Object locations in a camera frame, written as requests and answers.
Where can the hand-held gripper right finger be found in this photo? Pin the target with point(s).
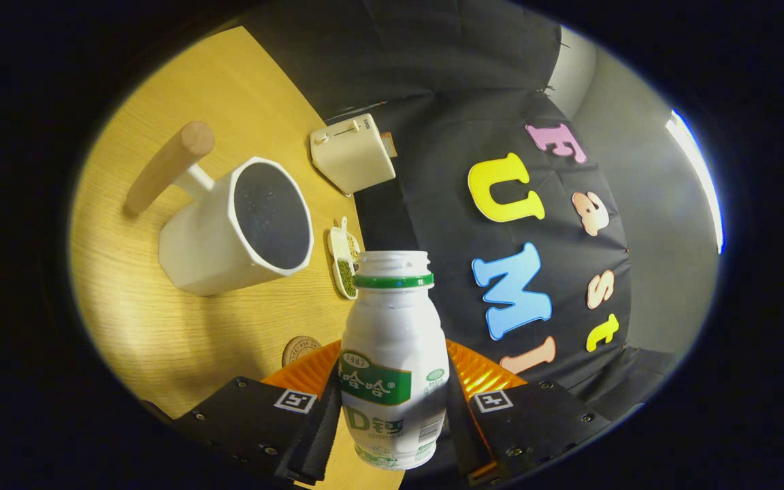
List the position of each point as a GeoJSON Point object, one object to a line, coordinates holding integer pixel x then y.
{"type": "Point", "coordinates": [461, 429]}

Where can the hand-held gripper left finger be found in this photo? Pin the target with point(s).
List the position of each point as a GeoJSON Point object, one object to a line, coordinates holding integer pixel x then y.
{"type": "Point", "coordinates": [320, 435]}

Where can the round wooden coaster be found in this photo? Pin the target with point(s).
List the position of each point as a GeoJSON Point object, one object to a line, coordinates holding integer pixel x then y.
{"type": "Point", "coordinates": [297, 350]}

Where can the white juice bottle green label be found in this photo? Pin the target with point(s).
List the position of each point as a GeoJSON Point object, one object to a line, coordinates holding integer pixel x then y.
{"type": "Point", "coordinates": [392, 327]}

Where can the white divided tray of beans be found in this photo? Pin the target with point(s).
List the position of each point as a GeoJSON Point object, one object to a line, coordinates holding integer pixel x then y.
{"type": "Point", "coordinates": [345, 272]}

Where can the wooden table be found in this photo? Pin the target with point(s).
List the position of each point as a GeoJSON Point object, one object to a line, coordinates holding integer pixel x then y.
{"type": "Point", "coordinates": [133, 320]}

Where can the cream toaster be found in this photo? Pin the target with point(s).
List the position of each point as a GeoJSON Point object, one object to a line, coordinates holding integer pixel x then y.
{"type": "Point", "coordinates": [351, 156]}

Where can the bread slice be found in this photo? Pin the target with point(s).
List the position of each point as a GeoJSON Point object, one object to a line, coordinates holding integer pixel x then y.
{"type": "Point", "coordinates": [388, 144]}

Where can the black backdrop cloth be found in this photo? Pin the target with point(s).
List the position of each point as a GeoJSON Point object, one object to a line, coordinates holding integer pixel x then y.
{"type": "Point", "coordinates": [446, 82]}

